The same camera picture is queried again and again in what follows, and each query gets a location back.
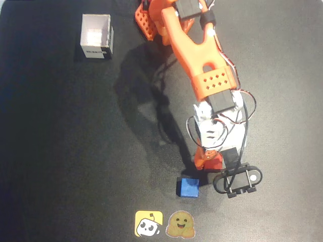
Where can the red cube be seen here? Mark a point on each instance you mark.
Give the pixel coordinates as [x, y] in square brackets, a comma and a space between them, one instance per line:
[214, 165]

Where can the blue cube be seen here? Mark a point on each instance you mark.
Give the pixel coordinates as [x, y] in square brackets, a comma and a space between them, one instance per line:
[189, 187]

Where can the white cardboard box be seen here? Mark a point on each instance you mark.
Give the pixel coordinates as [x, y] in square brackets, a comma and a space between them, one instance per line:
[96, 37]

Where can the hugging face emoji sticker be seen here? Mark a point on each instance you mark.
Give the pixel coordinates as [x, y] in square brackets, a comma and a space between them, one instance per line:
[180, 224]

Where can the yellow robot face sticker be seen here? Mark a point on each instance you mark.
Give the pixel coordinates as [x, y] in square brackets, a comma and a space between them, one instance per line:
[149, 224]

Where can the black table mat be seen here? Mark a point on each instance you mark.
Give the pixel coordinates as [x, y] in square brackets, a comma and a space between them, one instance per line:
[75, 138]

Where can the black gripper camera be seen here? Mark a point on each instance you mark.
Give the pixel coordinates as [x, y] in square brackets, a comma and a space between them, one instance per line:
[239, 180]

